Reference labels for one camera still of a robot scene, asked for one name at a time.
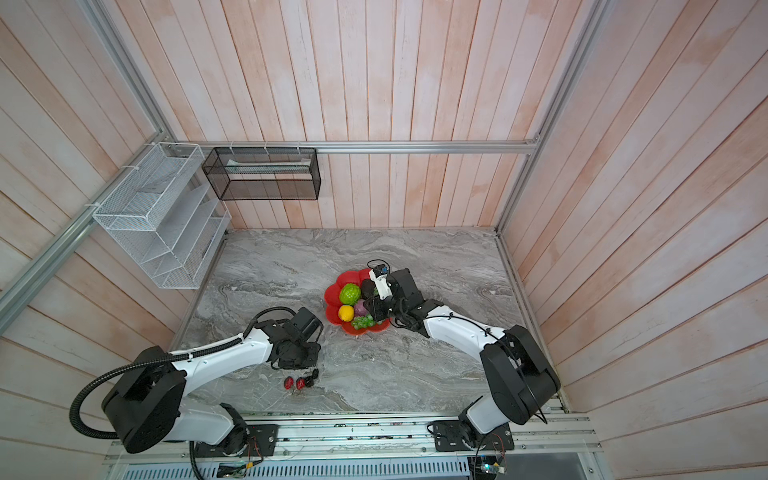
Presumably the red cherry pair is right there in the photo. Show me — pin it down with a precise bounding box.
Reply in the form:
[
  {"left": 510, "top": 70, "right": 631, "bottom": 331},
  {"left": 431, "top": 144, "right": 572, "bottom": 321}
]
[{"left": 283, "top": 377, "right": 306, "bottom": 390}]

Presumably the right aluminium frame bar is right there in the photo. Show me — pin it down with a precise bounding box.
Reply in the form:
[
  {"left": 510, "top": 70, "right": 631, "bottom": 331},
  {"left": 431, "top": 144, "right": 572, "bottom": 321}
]
[{"left": 492, "top": 1, "right": 614, "bottom": 235}]

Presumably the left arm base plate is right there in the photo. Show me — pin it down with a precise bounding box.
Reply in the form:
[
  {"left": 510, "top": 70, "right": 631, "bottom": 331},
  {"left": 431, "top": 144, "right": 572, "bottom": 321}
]
[{"left": 194, "top": 424, "right": 279, "bottom": 459}]

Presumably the red flower-shaped fruit bowl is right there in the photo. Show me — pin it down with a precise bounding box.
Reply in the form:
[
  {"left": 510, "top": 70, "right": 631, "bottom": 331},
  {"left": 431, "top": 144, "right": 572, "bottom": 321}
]
[{"left": 324, "top": 268, "right": 390, "bottom": 336}]

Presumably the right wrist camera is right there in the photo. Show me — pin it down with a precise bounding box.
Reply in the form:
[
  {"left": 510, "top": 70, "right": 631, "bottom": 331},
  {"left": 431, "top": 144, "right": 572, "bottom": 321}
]
[{"left": 367, "top": 259, "right": 392, "bottom": 300}]

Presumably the white wire mesh shelf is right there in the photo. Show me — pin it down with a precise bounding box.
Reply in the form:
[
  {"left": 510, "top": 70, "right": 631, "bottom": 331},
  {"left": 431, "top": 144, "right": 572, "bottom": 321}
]
[{"left": 94, "top": 143, "right": 231, "bottom": 290}]

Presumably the yellow lemon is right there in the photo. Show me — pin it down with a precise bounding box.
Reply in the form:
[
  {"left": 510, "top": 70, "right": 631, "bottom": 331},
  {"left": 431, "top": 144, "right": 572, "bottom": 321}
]
[{"left": 338, "top": 305, "right": 356, "bottom": 323}]

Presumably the green bumpy custard apple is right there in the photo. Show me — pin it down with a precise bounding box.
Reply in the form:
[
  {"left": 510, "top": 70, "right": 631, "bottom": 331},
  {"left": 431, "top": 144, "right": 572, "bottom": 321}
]
[{"left": 339, "top": 283, "right": 361, "bottom": 306}]

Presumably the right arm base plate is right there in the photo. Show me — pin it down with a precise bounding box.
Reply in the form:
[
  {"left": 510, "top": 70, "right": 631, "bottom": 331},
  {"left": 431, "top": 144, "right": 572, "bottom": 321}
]
[{"left": 427, "top": 420, "right": 515, "bottom": 453}]

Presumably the green grape bunch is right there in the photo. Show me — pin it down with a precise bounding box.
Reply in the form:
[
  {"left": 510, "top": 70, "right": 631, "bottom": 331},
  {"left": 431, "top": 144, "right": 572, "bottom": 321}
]
[{"left": 351, "top": 315, "right": 378, "bottom": 330}]

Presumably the black corrugated cable conduit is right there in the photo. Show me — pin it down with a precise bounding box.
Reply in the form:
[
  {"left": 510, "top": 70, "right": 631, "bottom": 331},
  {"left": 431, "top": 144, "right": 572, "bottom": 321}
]
[{"left": 68, "top": 305, "right": 298, "bottom": 441}]

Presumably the horizontal aluminium frame bar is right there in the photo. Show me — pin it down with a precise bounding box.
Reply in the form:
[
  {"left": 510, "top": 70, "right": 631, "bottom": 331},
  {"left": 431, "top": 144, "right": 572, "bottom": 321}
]
[{"left": 173, "top": 140, "right": 538, "bottom": 155}]

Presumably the dark avocado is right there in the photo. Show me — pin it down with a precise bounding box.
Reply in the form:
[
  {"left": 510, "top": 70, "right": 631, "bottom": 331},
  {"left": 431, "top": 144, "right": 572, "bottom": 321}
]
[{"left": 360, "top": 278, "right": 377, "bottom": 300}]

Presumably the purple fig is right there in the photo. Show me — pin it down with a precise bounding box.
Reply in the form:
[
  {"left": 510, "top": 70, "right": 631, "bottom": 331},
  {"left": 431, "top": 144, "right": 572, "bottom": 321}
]
[{"left": 354, "top": 300, "right": 369, "bottom": 317}]

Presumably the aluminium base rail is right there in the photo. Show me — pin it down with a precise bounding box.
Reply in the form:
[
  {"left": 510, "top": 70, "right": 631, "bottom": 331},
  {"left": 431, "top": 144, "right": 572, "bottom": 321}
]
[{"left": 104, "top": 413, "right": 604, "bottom": 466}]

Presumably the left aluminium frame bar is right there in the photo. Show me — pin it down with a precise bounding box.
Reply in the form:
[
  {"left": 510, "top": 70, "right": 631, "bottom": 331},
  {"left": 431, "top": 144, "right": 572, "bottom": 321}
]
[{"left": 1, "top": 1, "right": 173, "bottom": 331}]

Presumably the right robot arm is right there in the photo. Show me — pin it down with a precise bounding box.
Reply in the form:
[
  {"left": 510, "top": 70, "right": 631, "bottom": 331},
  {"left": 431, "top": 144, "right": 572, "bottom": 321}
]
[{"left": 362, "top": 265, "right": 561, "bottom": 440}]

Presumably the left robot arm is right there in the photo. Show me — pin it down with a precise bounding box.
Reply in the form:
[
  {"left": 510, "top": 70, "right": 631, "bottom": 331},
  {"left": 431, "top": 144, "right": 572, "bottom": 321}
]
[{"left": 102, "top": 307, "right": 323, "bottom": 456}]

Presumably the black wire mesh basket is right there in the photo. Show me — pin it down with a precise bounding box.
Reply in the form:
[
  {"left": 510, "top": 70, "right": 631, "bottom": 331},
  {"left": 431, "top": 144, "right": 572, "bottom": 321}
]
[{"left": 202, "top": 146, "right": 322, "bottom": 201}]

